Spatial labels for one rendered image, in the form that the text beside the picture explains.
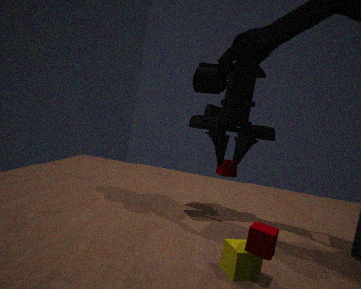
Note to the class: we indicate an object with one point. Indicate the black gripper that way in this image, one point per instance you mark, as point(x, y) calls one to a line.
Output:
point(236, 110)

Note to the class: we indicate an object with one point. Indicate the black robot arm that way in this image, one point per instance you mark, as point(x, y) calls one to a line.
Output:
point(253, 46)

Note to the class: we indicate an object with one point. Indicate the yellow cube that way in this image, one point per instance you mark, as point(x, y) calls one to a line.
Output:
point(239, 264)

